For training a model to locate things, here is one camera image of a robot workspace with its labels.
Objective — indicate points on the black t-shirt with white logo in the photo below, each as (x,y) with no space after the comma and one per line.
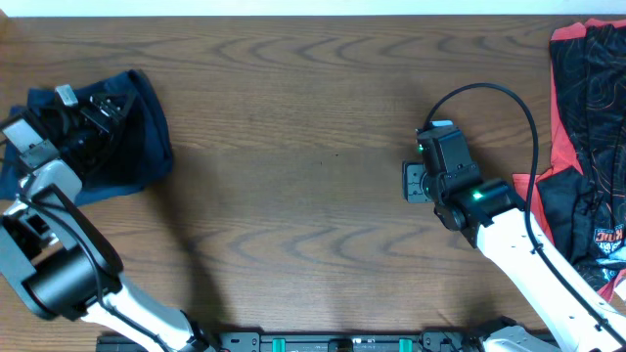
(86,135)

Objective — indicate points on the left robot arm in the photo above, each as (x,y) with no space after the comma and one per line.
(52,256)

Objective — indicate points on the red orange garment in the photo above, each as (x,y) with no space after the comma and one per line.
(557,146)

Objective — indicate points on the black garment with orange lines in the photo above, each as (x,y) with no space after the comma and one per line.
(592,122)

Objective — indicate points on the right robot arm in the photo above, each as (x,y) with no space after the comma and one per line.
(577,317)

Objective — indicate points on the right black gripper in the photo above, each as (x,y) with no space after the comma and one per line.
(413,172)

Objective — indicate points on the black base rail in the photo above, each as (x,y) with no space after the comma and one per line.
(507,339)

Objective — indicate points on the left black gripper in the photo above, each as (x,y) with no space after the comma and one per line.
(131,98)

